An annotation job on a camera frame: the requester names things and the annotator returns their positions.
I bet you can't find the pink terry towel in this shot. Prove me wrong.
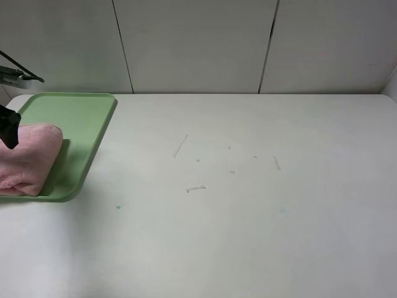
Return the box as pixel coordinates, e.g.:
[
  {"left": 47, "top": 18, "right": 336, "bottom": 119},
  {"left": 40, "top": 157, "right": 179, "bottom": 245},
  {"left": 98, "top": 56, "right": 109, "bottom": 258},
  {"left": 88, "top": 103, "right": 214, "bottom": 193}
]
[{"left": 1, "top": 123, "right": 63, "bottom": 196}]

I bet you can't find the green plastic tray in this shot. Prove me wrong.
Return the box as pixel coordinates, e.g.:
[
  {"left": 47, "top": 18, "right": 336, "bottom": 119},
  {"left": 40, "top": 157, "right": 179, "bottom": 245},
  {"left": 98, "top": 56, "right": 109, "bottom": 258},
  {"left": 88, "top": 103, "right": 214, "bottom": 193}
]
[{"left": 1, "top": 93, "right": 117, "bottom": 202}]

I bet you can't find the curled white tag strip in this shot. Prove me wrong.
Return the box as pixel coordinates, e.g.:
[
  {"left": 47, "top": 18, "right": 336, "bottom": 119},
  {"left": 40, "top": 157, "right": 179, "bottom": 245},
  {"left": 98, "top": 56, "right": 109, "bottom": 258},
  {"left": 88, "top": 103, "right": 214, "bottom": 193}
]
[{"left": 186, "top": 185, "right": 207, "bottom": 193}]

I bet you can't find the black left camera cable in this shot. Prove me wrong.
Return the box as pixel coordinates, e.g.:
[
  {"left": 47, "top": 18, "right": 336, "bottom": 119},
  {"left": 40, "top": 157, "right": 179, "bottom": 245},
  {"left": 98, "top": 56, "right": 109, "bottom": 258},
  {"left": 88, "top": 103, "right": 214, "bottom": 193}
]
[{"left": 0, "top": 50, "right": 45, "bottom": 83}]

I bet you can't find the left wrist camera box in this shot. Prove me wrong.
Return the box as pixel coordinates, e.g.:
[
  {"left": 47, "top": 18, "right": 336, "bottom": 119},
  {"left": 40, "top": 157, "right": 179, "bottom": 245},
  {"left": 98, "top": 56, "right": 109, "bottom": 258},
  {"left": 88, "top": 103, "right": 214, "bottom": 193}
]
[{"left": 0, "top": 66, "right": 32, "bottom": 89}]

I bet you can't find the white plastic tag strip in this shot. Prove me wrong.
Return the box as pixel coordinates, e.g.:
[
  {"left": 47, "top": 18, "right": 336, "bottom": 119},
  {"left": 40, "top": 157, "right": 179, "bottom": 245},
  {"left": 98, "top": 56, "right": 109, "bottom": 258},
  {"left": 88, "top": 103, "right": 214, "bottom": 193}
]
[{"left": 172, "top": 135, "right": 189, "bottom": 159}]

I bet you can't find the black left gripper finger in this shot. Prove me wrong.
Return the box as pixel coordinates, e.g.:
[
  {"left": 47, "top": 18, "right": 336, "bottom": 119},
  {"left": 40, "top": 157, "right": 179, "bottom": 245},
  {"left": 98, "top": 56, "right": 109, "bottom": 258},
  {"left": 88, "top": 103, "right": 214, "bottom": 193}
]
[{"left": 0, "top": 106, "right": 21, "bottom": 150}]

